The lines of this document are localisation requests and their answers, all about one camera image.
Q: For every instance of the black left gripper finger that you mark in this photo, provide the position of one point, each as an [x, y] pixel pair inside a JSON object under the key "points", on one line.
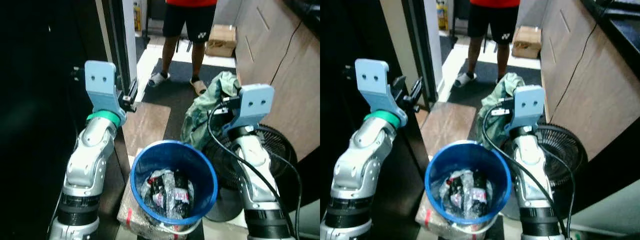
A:
{"points": [[399, 84], [416, 92], [133, 90]]}

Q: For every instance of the green cloth garment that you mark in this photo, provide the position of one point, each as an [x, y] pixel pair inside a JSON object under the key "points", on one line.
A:
{"points": [[492, 125], [200, 112]]}

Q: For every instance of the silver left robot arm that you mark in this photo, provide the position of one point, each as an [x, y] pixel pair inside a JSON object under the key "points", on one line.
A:
{"points": [[357, 165], [87, 160]]}

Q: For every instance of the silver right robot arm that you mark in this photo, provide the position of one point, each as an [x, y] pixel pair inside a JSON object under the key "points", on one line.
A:
{"points": [[535, 175], [257, 175]]}

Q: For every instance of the brown floor mat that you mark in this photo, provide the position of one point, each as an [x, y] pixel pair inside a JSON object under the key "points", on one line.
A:
{"points": [[447, 130], [147, 127]]}

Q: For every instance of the dark grey floor mat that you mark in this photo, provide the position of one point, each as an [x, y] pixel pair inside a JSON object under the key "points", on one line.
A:
{"points": [[480, 70], [175, 100]]}

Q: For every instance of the blue plastic bucket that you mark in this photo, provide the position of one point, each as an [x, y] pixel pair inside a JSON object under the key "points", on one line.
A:
{"points": [[495, 167], [200, 165]]}

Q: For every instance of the black floor fan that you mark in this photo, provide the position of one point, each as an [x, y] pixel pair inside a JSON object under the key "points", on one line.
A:
{"points": [[277, 145], [567, 145]]}

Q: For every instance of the brown wooden cabinet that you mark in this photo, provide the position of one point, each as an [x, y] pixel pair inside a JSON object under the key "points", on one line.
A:
{"points": [[280, 65], [585, 75]]}

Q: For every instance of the brown cardboard box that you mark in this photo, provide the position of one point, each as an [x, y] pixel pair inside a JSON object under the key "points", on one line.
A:
{"points": [[221, 40], [527, 42]]}

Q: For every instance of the yellow bottle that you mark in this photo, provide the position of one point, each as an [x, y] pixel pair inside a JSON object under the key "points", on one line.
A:
{"points": [[442, 15], [137, 17]]}

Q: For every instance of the person in black shorts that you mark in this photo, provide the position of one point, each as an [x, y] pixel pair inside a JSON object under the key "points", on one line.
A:
{"points": [[492, 22], [187, 22]]}

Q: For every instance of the crumpled plastic bag rubbish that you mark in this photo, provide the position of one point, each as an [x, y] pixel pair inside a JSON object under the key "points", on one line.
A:
{"points": [[465, 195], [167, 195]]}

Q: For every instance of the plastic wrapped brown package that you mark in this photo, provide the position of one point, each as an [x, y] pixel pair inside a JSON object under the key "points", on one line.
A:
{"points": [[430, 222], [132, 220]]}

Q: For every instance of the black countertop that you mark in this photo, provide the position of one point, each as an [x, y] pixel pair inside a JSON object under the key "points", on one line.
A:
{"points": [[617, 25], [305, 12]]}

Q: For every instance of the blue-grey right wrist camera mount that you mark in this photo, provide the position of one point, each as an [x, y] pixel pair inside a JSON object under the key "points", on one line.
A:
{"points": [[255, 107], [529, 107]]}

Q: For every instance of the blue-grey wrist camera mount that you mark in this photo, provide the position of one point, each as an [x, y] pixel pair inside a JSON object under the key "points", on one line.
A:
{"points": [[102, 87], [255, 107], [529, 107], [375, 85]]}

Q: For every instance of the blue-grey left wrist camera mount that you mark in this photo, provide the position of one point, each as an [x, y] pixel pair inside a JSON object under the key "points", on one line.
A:
{"points": [[102, 87], [375, 85]]}

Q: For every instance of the dark door frame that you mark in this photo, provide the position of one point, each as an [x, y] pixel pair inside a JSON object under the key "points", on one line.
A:
{"points": [[117, 35], [420, 35]]}

